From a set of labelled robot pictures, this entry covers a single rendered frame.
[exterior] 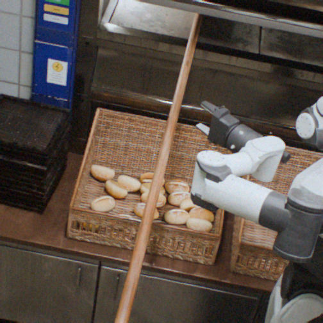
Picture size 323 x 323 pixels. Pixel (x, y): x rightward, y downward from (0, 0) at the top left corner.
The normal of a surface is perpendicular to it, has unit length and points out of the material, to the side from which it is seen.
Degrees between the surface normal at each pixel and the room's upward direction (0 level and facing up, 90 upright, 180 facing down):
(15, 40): 90
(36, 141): 0
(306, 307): 90
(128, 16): 0
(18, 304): 90
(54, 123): 0
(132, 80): 70
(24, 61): 90
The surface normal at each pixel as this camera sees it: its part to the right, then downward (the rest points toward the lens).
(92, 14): -0.14, 0.60
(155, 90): -0.07, 0.29
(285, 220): -0.48, 0.13
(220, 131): -0.68, 0.37
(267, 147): 0.24, -0.82
